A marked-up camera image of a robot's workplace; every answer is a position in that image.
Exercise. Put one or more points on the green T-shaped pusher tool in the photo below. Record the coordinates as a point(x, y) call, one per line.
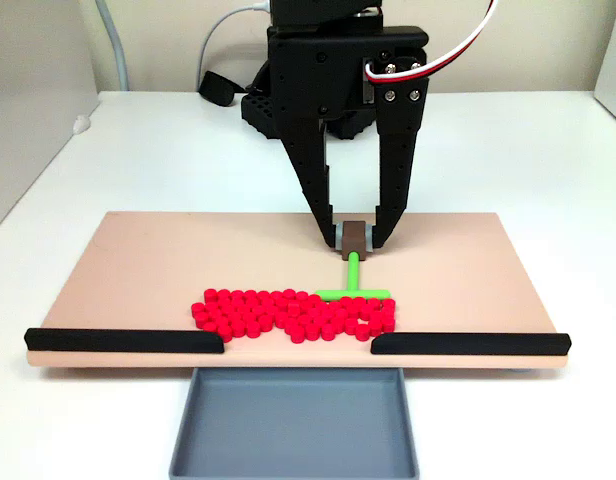
point(352, 272)

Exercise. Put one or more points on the red cylindrical granule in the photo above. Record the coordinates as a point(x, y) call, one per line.
point(359, 303)
point(224, 334)
point(388, 305)
point(198, 307)
point(345, 303)
point(328, 329)
point(362, 333)
point(388, 325)
point(224, 295)
point(200, 318)
point(237, 295)
point(313, 330)
point(264, 296)
point(250, 295)
point(350, 327)
point(209, 327)
point(373, 304)
point(211, 294)
point(253, 329)
point(298, 334)
point(238, 329)

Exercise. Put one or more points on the beige flat board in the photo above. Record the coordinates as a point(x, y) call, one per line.
point(138, 260)

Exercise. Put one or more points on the black foam barrier strip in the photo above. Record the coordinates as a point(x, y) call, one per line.
point(478, 344)
point(113, 341)

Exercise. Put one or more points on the small white clip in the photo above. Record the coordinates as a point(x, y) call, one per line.
point(81, 124)

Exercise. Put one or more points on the white side panel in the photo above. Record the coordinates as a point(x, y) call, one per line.
point(33, 100)
point(613, 60)

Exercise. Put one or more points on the grey shallow tray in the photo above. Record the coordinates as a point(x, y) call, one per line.
point(293, 425)

